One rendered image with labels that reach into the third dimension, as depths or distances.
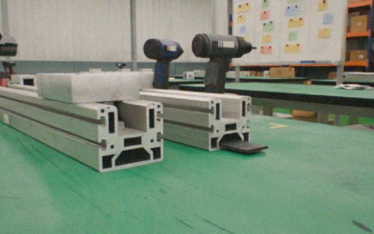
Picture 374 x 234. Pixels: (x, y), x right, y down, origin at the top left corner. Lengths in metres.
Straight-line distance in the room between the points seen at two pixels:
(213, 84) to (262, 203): 0.56
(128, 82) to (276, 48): 3.51
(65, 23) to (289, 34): 9.78
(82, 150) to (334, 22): 3.25
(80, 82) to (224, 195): 0.26
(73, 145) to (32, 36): 11.96
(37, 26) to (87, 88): 12.01
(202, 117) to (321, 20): 3.17
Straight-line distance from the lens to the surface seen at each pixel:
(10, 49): 1.43
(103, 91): 0.54
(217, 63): 0.91
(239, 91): 2.35
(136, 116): 0.52
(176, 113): 0.64
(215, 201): 0.37
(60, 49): 12.64
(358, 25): 11.43
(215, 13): 9.45
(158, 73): 1.06
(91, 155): 0.49
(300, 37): 3.82
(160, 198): 0.38
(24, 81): 2.25
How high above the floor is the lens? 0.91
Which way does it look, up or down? 8 degrees down
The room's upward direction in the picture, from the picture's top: straight up
